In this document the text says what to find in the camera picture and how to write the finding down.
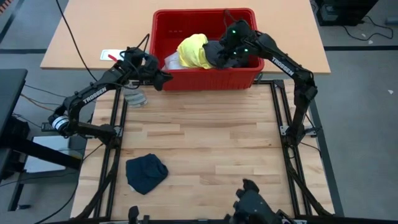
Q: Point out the red plastic laundry basket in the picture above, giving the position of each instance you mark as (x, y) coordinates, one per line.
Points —
(202, 79)

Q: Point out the clear spray bottle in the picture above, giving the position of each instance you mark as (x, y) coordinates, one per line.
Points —
(135, 98)

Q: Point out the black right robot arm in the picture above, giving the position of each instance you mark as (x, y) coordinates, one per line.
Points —
(281, 65)

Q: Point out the navy blue garment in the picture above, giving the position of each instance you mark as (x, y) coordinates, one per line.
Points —
(144, 172)

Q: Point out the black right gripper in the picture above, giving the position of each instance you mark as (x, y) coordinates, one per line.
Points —
(234, 57)

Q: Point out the white knitted garment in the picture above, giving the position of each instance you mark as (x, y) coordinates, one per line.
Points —
(171, 62)

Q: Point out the yellow t-shirt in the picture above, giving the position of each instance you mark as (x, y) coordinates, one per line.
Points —
(192, 51)

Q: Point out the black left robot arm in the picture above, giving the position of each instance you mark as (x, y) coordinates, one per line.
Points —
(93, 93)

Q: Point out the black aluminium table frame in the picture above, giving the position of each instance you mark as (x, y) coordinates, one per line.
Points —
(202, 83)

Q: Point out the dark grey sweatshirt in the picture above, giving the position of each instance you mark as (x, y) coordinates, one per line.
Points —
(213, 51)

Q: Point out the beige wooden desk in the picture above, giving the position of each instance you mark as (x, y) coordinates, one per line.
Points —
(93, 28)

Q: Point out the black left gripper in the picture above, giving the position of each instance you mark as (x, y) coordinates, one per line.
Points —
(147, 68)

